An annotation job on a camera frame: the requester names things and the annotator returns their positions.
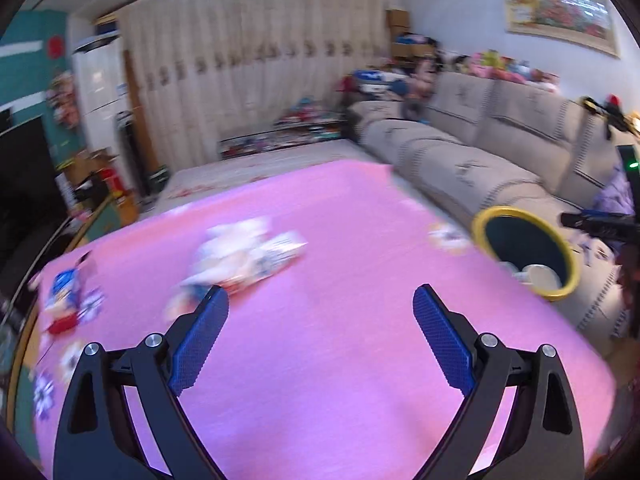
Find pink floral tablecloth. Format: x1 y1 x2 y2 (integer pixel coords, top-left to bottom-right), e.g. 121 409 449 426
35 160 615 479

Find black flat television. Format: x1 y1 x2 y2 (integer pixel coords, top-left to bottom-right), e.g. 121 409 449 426
1 117 67 300

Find red fire extinguisher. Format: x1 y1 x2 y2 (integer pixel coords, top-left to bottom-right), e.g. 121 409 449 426
99 166 128 205

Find black tower fan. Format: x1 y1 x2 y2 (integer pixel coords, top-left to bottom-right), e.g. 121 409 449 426
115 110 151 198

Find pile of plush toys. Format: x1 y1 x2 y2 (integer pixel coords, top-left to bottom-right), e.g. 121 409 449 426
340 38 559 108

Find framed landscape painting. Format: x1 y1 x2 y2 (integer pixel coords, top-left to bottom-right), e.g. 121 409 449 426
504 0 620 58

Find red white snack bag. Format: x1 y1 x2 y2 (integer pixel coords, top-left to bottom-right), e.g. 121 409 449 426
164 217 307 321

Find beige patterned sofa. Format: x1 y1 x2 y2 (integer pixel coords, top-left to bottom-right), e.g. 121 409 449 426
346 73 634 356

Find wooden tv cabinet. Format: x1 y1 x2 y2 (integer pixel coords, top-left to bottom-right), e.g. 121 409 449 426
0 194 139 430

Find white air conditioner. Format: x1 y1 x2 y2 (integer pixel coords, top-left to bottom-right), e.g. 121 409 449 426
72 32 129 154

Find cream window curtain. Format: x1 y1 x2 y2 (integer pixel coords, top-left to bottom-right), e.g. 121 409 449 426
117 0 395 170

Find yellow rimmed trash bin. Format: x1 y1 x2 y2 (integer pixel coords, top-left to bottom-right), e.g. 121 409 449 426
471 206 582 302

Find white yogurt cup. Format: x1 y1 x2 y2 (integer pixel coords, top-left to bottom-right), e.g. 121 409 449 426
500 261 562 290

